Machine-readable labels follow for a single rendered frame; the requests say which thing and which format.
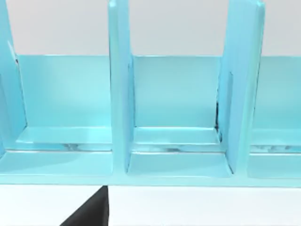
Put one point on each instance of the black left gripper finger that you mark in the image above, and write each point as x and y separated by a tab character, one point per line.
94	209

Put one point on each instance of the light blue rack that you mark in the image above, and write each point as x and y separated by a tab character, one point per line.
70	94

